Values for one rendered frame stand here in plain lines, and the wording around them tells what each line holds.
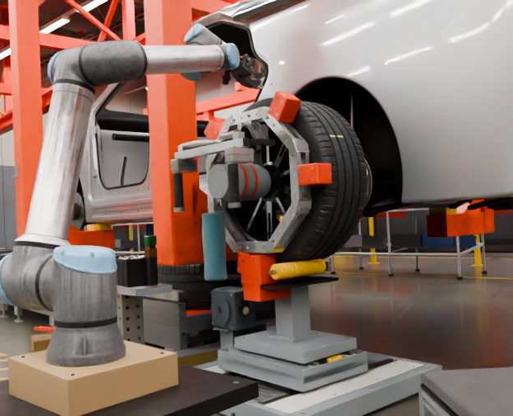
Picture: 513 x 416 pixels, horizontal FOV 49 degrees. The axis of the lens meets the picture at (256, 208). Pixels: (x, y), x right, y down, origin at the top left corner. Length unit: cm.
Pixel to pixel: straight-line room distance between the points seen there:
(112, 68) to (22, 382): 84
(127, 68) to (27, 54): 283
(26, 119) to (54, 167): 273
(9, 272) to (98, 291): 27
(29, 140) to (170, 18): 195
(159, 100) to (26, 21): 209
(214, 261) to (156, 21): 113
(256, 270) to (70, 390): 99
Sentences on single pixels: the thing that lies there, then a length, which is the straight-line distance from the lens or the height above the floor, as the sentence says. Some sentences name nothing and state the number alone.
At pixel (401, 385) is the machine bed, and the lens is 225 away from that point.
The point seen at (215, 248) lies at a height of 60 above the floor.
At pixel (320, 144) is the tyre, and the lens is 198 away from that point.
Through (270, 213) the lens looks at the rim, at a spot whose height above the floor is 73.
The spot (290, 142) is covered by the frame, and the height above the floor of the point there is 97.
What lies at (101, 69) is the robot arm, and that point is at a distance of 162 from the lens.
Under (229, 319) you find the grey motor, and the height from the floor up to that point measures 28.
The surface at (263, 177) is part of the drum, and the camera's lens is 209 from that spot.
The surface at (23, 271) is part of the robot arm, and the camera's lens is 153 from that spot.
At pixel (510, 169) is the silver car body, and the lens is 201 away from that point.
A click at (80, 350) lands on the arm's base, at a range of 141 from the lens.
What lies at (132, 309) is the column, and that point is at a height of 34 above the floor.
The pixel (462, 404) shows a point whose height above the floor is 34.
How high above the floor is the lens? 70
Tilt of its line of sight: 1 degrees up
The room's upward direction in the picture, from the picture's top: 3 degrees counter-clockwise
